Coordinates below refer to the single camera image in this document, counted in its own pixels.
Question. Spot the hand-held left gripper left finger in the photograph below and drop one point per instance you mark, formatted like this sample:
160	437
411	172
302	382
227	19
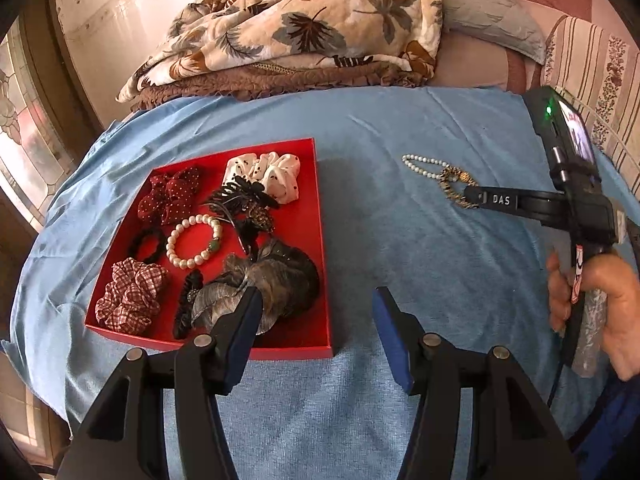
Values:
248	345

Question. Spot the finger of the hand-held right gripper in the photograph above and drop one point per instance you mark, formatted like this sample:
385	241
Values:
500	201

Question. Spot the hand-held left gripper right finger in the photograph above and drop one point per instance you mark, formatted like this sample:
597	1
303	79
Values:
392	335

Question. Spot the grey brown fabric flower clip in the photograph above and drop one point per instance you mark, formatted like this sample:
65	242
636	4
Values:
280	280

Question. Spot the red checked scrunchie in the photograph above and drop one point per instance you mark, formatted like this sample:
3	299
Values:
130	295

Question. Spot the red box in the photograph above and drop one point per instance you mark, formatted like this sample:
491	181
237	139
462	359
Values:
300	220

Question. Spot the black feather hair clip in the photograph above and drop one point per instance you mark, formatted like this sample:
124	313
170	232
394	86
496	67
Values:
245	192

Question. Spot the person's right hand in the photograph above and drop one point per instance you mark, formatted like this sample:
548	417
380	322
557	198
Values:
625	310

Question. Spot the brown beaded brooch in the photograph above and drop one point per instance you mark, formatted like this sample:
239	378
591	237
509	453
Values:
257	217

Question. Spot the pink sofa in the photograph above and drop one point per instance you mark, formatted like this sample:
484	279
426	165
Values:
475	71

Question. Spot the striped floral cushion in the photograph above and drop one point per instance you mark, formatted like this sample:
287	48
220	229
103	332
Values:
595	60

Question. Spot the dark red dotted scrunchie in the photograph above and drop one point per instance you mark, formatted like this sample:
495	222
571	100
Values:
170	195

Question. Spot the white dotted scrunchie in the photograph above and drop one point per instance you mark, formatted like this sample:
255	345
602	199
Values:
280	175

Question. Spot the grey pillow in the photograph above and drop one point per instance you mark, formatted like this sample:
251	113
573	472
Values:
490	15

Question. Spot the person's blue clothing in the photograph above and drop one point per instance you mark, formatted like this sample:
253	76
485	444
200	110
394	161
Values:
610	435

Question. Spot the brown quilted blanket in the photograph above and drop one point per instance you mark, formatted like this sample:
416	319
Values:
300	81

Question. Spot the leaf print blanket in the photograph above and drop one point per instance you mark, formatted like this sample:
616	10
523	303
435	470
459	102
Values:
300	20

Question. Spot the stained glass window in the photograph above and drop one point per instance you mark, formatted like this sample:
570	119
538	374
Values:
30	125

